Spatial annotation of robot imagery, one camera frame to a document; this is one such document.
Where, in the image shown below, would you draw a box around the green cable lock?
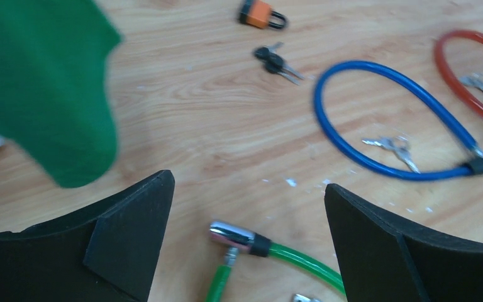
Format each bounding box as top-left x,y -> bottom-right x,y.
204,221 -> 347,302

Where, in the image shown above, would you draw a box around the black padlock keys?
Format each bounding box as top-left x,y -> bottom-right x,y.
253,42 -> 305,85

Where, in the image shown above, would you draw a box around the orange black padlock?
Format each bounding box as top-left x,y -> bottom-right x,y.
237,0 -> 288,30

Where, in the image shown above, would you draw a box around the small silver cable keys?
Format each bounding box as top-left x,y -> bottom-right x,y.
291,294 -> 321,302

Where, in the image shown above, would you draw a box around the red lock silver keys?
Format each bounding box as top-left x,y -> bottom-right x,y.
459,73 -> 483,93

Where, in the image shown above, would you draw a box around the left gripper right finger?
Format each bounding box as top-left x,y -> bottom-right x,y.
325,184 -> 483,301

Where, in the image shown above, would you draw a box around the blue lock silver keys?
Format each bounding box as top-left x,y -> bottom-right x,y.
362,136 -> 420,174

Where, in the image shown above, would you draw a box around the blue cable lock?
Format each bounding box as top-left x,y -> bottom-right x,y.
313,60 -> 483,182

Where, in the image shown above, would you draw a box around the red cable lock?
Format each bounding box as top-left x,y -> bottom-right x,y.
433,30 -> 483,118

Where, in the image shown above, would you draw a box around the green cloth garment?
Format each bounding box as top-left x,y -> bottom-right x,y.
0,1 -> 121,188

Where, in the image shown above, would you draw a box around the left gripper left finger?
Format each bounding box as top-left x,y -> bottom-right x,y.
0,170 -> 175,301

